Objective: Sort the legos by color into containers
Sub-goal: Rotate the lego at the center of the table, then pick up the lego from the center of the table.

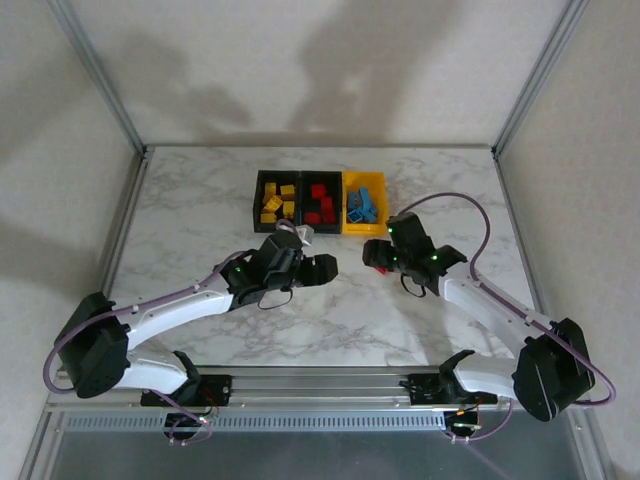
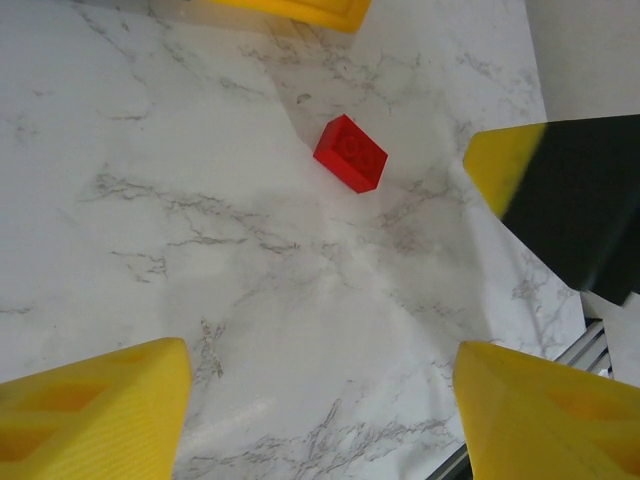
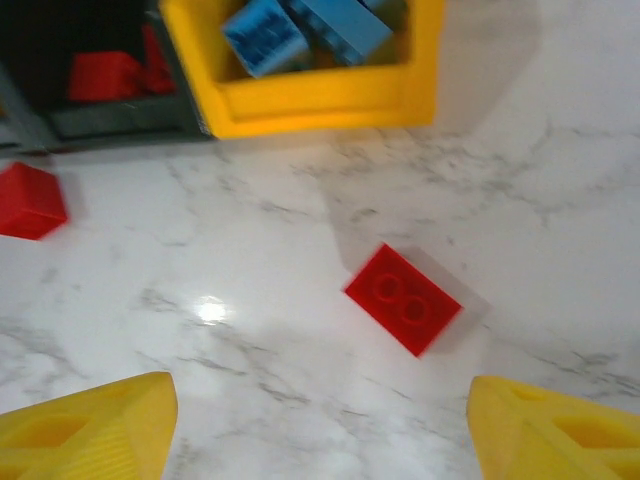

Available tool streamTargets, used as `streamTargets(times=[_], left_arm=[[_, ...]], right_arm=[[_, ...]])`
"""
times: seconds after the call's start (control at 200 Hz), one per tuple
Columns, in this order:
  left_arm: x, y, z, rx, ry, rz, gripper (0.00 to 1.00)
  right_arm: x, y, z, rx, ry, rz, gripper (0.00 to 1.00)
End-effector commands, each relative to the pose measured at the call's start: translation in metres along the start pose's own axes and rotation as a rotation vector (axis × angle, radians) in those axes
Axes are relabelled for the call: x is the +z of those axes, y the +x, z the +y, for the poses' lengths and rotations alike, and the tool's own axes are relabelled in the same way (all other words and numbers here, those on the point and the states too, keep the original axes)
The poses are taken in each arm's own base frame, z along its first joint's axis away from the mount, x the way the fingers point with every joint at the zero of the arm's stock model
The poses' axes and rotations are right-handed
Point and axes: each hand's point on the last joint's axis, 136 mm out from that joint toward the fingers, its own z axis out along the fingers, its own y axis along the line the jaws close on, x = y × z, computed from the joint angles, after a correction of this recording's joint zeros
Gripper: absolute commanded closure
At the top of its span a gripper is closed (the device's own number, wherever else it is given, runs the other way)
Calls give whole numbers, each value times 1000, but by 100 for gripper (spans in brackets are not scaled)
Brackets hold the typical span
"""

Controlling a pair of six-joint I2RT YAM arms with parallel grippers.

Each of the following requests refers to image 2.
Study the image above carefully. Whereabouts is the red lego brick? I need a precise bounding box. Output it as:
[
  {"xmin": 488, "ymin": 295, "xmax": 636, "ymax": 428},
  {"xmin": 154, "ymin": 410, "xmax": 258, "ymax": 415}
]
[{"xmin": 313, "ymin": 113, "xmax": 390, "ymax": 195}]

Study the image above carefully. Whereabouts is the yellow plastic container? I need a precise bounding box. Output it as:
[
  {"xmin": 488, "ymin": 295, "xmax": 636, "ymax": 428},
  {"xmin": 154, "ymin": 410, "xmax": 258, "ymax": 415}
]
[{"xmin": 207, "ymin": 0, "xmax": 374, "ymax": 35}]

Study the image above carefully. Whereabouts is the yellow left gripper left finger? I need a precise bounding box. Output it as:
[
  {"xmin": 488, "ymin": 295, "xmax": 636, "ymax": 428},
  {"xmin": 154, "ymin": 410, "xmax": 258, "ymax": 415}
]
[{"xmin": 0, "ymin": 337, "xmax": 193, "ymax": 480}]

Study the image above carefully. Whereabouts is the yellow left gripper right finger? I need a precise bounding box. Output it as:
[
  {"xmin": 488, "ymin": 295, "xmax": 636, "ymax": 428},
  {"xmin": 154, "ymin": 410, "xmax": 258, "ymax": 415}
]
[{"xmin": 455, "ymin": 340, "xmax": 640, "ymax": 480}]

